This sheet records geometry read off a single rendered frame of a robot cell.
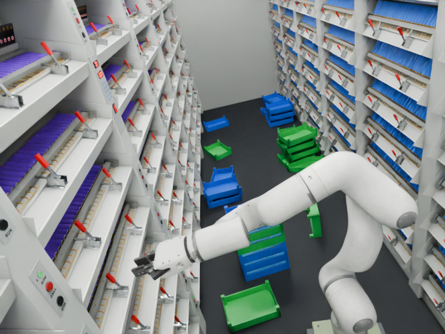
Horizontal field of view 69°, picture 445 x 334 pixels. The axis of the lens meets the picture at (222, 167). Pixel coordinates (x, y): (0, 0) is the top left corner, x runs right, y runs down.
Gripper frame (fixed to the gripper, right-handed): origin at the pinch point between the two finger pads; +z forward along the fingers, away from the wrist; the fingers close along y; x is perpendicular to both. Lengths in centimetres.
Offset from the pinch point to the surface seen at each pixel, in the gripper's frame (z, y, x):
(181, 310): 21, 36, -66
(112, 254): 14.3, 13.1, -2.6
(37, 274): 2.4, -23.3, 26.2
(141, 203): 10.8, 42.4, -5.5
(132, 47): 2, 112, 44
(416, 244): -98, 50, -87
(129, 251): 11.5, 17.1, -6.9
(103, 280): 14.5, 2.3, -2.6
